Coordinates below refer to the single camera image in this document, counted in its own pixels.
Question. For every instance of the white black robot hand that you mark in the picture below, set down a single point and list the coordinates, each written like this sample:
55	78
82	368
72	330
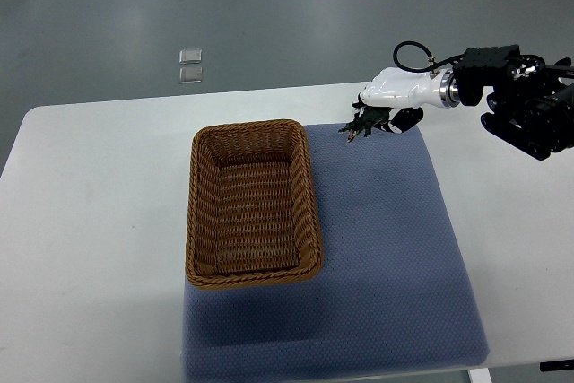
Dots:
406	94

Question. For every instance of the dark toy crocodile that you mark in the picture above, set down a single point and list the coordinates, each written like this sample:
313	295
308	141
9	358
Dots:
365	120

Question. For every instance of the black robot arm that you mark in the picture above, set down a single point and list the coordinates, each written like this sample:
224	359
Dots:
530	107

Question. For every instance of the brown wicker basket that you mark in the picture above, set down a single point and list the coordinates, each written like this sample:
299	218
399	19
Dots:
252	217

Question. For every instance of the blue textured mat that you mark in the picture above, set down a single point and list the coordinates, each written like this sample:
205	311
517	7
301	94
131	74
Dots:
393	294

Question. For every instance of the white table leg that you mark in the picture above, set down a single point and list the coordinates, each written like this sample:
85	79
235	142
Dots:
481	375

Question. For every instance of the black table control panel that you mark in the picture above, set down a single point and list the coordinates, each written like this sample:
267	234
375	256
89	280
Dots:
552	366

